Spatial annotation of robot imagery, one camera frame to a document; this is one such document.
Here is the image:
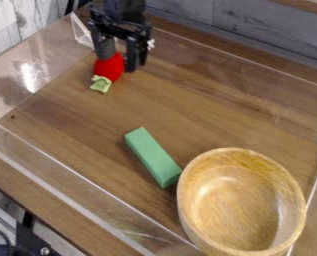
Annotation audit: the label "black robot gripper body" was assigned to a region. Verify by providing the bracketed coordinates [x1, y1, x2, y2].
[88, 0, 155, 49]

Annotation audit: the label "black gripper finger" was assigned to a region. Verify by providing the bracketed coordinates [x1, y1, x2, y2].
[125, 37, 149, 73]
[93, 32, 116, 60]

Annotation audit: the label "red plush strawberry toy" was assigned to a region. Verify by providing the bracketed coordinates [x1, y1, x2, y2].
[90, 52, 125, 93]

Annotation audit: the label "clear acrylic tray walls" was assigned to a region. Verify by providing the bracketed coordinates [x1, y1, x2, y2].
[0, 16, 317, 256]

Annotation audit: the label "green rectangular block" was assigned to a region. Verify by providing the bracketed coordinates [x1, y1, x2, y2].
[125, 127, 183, 189]

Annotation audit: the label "wooden bowl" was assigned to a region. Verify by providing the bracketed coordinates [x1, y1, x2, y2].
[177, 148, 307, 256]

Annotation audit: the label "black metal table clamp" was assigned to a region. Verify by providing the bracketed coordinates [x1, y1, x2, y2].
[14, 223, 62, 256]

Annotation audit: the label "clear acrylic corner bracket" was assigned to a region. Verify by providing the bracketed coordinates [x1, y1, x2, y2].
[70, 13, 94, 49]

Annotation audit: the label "black cable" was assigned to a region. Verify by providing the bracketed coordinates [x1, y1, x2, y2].
[0, 227, 16, 256]

